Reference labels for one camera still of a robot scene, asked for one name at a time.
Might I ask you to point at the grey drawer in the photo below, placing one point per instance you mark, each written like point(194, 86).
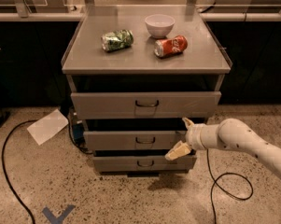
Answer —
point(142, 164)
point(133, 140)
point(145, 105)

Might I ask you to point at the grey metal drawer cabinet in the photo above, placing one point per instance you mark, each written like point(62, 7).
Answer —
point(201, 67)

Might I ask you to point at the grey bottom drawer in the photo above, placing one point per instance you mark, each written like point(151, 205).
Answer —
point(142, 164)

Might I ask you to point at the green soda can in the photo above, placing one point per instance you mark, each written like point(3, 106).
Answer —
point(120, 39)

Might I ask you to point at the blue power adapter box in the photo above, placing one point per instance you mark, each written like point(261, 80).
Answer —
point(77, 131)

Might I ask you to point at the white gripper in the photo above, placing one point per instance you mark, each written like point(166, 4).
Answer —
point(192, 136)

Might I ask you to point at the red cola can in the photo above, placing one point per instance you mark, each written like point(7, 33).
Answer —
point(168, 47)

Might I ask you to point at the white ceramic bowl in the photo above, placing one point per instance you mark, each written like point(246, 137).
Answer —
point(159, 25)

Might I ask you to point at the grey top drawer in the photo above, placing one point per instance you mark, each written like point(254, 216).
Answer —
point(145, 105)

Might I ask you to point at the white paper sheet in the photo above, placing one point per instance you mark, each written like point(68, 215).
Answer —
point(45, 128)

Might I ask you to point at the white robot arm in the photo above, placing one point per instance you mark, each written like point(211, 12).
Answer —
point(230, 134)

